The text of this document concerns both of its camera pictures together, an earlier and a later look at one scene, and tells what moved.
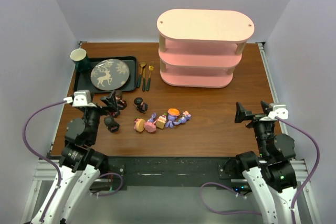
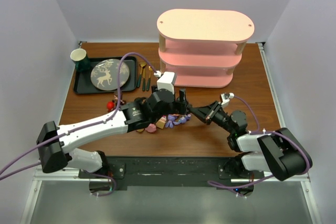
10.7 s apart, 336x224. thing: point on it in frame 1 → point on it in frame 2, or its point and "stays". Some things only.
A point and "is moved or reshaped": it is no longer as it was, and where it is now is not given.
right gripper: x=255 y=116 → x=212 y=113
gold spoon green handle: x=142 y=64 stays
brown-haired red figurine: x=122 y=104 stays
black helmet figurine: x=112 y=126 is moved or reshaped
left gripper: x=99 y=107 → x=181 y=103
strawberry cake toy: x=161 y=120 stays
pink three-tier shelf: x=200 y=48 stays
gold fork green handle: x=150 y=67 stays
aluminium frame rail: x=45 y=170 stays
